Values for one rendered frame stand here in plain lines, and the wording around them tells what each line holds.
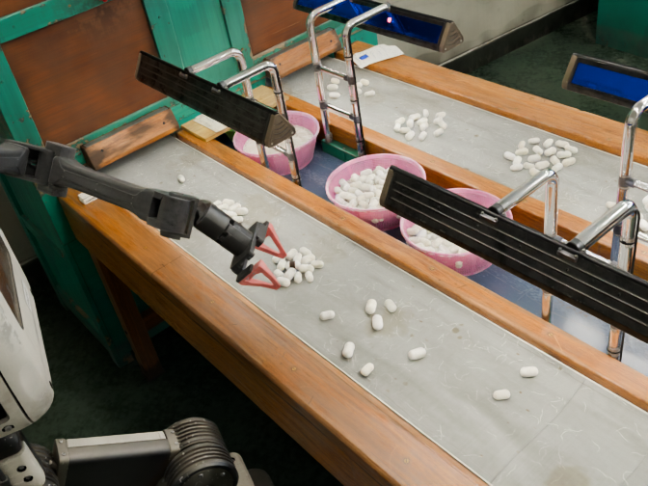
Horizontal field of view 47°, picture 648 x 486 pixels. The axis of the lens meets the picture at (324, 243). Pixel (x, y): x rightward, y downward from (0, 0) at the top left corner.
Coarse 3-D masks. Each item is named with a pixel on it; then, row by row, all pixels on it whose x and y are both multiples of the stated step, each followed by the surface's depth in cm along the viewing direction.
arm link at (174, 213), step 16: (48, 144) 159; (64, 160) 156; (64, 176) 155; (80, 176) 152; (96, 176) 150; (112, 176) 153; (48, 192) 158; (64, 192) 160; (96, 192) 149; (112, 192) 147; (128, 192) 144; (144, 192) 142; (160, 192) 141; (128, 208) 144; (144, 208) 142; (160, 208) 140; (176, 208) 139; (160, 224) 139; (176, 224) 139
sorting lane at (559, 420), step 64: (192, 192) 211; (256, 192) 206; (192, 256) 187; (256, 256) 183; (320, 256) 179; (320, 320) 162; (384, 320) 159; (448, 320) 156; (384, 384) 145; (448, 384) 142; (512, 384) 140; (576, 384) 138; (448, 448) 131; (512, 448) 129; (576, 448) 127; (640, 448) 125
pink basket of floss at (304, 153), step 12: (312, 120) 229; (312, 132) 230; (240, 144) 229; (312, 144) 222; (252, 156) 218; (300, 156) 220; (312, 156) 228; (276, 168) 220; (288, 168) 221; (300, 168) 224
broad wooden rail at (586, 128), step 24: (360, 48) 266; (384, 72) 250; (408, 72) 245; (432, 72) 242; (456, 72) 239; (456, 96) 229; (480, 96) 224; (504, 96) 222; (528, 96) 220; (528, 120) 211; (552, 120) 208; (576, 120) 206; (600, 120) 204; (600, 144) 196
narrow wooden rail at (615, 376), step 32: (224, 160) 218; (288, 192) 199; (352, 224) 183; (384, 256) 174; (416, 256) 170; (448, 288) 160; (480, 288) 158; (512, 320) 149; (544, 320) 148; (544, 352) 145; (576, 352) 140; (608, 384) 135; (640, 384) 132
